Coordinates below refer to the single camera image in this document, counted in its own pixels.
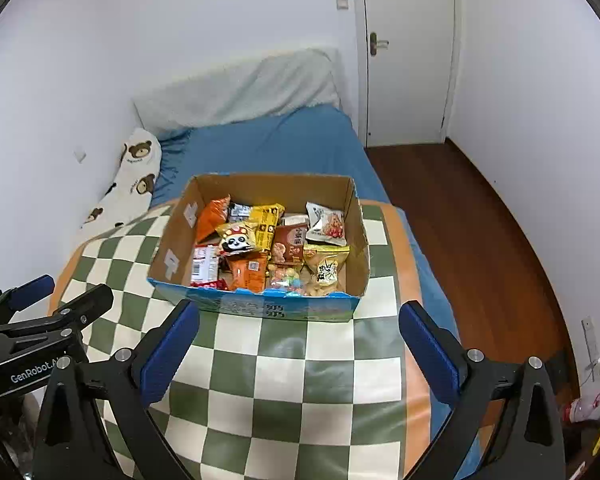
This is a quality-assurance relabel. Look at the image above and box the white door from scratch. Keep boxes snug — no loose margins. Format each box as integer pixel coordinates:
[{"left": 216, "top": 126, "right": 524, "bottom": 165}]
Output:
[{"left": 354, "top": 0, "right": 456, "bottom": 148}]

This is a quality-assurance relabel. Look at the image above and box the blue bed sheet mattress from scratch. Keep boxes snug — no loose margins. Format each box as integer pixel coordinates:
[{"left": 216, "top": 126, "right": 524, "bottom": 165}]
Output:
[{"left": 149, "top": 104, "right": 484, "bottom": 480}]

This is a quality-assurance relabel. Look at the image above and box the orange snack pack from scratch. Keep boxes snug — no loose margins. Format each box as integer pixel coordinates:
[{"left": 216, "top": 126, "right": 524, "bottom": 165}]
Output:
[
  {"left": 195, "top": 195, "right": 230, "bottom": 244},
  {"left": 225, "top": 252, "right": 268, "bottom": 294}
]

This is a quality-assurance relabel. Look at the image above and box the cardboard milk box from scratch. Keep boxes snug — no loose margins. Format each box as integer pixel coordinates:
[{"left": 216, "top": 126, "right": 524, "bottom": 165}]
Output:
[{"left": 147, "top": 173, "right": 370, "bottom": 322}]

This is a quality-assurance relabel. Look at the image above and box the plastic bottle on floor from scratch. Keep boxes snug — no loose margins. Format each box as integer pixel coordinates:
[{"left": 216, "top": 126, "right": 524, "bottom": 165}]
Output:
[{"left": 560, "top": 392, "right": 600, "bottom": 424}]

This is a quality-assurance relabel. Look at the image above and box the black long snack pack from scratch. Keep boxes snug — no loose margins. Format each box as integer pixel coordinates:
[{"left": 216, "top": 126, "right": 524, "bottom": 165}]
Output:
[{"left": 227, "top": 202, "right": 252, "bottom": 223}]

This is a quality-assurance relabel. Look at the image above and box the wall socket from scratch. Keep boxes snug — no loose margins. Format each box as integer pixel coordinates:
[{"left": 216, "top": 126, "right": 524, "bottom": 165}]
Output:
[{"left": 581, "top": 316, "right": 600, "bottom": 382}]

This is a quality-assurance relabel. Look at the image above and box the white wafer snack pack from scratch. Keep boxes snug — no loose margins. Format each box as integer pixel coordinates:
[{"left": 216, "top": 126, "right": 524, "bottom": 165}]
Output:
[{"left": 282, "top": 214, "right": 310, "bottom": 226}]

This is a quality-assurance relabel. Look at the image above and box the bear print long pillow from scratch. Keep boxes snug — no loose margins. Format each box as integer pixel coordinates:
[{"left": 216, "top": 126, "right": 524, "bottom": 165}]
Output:
[{"left": 76, "top": 128, "right": 162, "bottom": 245}]

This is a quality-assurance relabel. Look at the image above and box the green white checkered mat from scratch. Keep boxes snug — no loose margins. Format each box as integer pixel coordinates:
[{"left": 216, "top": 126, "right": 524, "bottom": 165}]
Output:
[{"left": 47, "top": 198, "right": 434, "bottom": 480}]

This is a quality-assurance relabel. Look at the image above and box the yellow long snack pack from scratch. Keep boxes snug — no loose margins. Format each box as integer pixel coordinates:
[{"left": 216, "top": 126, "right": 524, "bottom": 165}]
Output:
[{"left": 249, "top": 204, "right": 285, "bottom": 252}]

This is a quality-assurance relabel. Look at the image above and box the brown red snack pack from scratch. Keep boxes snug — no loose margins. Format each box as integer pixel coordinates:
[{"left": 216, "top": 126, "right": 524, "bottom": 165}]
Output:
[{"left": 271, "top": 223, "right": 308, "bottom": 266}]

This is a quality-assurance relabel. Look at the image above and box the colourful candy balls bag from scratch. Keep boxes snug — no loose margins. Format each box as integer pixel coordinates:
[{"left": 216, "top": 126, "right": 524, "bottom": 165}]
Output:
[{"left": 268, "top": 263, "right": 304, "bottom": 295}]

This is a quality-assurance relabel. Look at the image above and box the white cookie snack bag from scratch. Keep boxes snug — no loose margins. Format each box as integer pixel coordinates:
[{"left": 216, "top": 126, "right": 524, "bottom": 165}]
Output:
[{"left": 306, "top": 202, "right": 347, "bottom": 247}]

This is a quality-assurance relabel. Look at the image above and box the yellow chips bag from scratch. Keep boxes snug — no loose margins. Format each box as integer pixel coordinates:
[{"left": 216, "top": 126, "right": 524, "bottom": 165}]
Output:
[{"left": 303, "top": 244, "right": 350, "bottom": 297}]

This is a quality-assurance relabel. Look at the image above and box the panda yellow snack bag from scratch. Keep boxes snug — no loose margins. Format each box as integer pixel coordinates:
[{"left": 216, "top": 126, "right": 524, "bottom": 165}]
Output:
[{"left": 215, "top": 220, "right": 259, "bottom": 257}]

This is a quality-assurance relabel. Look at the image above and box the white dotted pillow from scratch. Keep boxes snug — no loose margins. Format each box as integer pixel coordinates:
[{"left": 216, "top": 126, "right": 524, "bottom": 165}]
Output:
[{"left": 133, "top": 47, "right": 342, "bottom": 138}]

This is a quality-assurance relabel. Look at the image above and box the red white stick pack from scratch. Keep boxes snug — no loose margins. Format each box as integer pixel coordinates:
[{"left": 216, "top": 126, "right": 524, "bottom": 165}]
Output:
[{"left": 190, "top": 244, "right": 220, "bottom": 286}]

